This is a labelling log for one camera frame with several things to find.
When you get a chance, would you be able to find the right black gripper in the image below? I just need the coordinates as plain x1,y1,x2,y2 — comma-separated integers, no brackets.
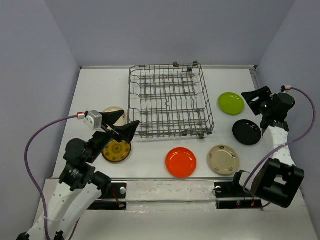
240,86,275,116

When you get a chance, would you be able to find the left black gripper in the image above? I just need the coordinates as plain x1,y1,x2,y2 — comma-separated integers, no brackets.
87,109,141,162

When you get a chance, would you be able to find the cream plate with black patch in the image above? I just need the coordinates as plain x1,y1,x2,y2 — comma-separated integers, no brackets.
103,106,128,127

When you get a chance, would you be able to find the yellow brown patterned plate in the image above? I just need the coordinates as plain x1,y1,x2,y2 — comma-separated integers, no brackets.
101,140,132,164

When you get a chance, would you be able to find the lime green plate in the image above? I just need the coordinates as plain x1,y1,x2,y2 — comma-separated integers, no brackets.
218,92,245,115

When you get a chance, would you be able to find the beige floral plate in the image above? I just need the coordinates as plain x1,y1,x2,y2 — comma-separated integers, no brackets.
207,145,240,176

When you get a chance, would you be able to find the orange plate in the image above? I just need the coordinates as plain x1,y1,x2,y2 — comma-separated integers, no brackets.
164,147,197,178

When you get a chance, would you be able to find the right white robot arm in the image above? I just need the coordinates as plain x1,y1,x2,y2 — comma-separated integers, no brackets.
230,86,305,208

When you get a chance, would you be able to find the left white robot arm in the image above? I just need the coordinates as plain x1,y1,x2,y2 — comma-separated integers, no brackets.
17,110,140,240

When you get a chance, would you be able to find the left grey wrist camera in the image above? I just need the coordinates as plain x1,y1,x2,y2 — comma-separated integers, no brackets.
83,110,103,131

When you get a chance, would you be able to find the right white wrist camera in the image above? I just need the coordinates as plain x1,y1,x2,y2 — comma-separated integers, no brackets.
280,85,292,93

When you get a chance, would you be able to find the grey wire dish rack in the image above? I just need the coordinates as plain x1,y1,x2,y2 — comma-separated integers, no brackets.
127,60,215,140

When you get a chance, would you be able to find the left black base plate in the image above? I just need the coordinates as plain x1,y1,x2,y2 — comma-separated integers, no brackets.
88,181,127,211

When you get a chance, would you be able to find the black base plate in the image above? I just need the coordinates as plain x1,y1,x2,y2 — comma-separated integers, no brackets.
212,181,263,210
88,181,127,211

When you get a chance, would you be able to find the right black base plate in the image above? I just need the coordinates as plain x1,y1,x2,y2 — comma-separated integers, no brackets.
212,181,263,210

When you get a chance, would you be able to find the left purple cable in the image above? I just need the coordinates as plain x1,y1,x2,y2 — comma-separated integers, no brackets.
24,112,86,240

